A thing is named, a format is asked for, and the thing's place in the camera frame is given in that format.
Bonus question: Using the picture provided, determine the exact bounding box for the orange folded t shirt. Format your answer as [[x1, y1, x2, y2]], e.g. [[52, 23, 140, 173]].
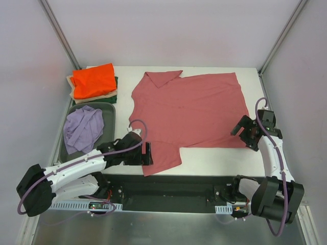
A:
[[72, 63, 117, 99]]

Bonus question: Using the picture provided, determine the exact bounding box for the pink t shirt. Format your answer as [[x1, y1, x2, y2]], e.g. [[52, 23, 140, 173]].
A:
[[129, 70, 248, 176]]

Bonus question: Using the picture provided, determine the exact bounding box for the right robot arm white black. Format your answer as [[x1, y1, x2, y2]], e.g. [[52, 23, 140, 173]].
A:
[[229, 109, 305, 224]]

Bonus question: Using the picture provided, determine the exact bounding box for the beige folded t shirt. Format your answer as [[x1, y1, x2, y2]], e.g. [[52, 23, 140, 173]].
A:
[[66, 75, 118, 105]]

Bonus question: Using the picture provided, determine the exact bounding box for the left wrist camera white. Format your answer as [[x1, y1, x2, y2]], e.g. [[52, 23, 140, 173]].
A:
[[127, 127, 142, 136]]

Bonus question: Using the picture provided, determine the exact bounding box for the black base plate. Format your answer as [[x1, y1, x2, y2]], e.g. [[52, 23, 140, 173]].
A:
[[93, 174, 249, 213]]

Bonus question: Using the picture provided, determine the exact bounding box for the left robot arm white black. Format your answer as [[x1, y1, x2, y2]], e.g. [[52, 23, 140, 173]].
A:
[[16, 130, 153, 217]]

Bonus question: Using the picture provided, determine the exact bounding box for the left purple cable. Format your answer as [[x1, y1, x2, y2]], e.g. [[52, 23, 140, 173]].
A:
[[17, 119, 149, 217]]

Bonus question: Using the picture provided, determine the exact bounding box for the white cable duct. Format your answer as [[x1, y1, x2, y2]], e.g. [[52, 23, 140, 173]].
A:
[[215, 204, 233, 215], [49, 200, 123, 212]]

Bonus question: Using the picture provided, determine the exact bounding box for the grey plastic bin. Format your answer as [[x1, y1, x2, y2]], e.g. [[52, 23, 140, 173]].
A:
[[58, 102, 115, 163]]

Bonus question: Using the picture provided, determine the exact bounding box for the left aluminium frame post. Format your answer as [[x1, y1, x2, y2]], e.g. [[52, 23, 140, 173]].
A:
[[38, 0, 81, 70]]

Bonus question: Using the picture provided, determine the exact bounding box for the aluminium frame post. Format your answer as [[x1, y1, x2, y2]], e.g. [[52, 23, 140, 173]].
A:
[[258, 0, 310, 77], [38, 0, 81, 70]]

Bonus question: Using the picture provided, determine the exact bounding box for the right aluminium frame post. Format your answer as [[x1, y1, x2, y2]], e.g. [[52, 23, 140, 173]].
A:
[[258, 0, 310, 77]]

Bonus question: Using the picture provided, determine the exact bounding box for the lilac crumpled t shirt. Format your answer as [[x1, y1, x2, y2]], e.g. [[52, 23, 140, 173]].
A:
[[63, 105, 104, 155]]

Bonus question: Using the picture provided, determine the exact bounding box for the right white cable duct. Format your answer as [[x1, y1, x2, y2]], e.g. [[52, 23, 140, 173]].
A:
[[215, 204, 233, 215]]

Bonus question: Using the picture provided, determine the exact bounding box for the left white cable duct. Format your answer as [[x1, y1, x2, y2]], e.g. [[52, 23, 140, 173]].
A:
[[49, 200, 123, 212]]

